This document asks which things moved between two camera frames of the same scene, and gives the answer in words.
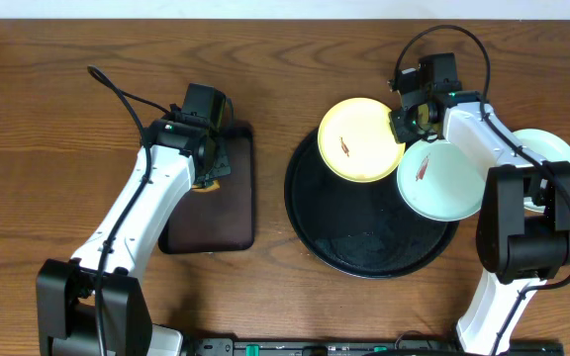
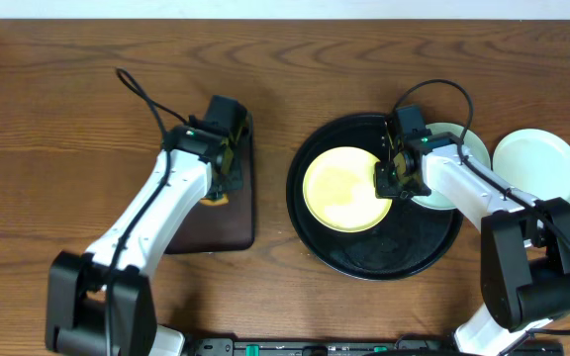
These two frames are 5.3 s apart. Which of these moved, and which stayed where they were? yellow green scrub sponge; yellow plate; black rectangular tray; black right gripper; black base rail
Moved: yellow plate; yellow green scrub sponge; black right gripper
Stayed: black rectangular tray; black base rail
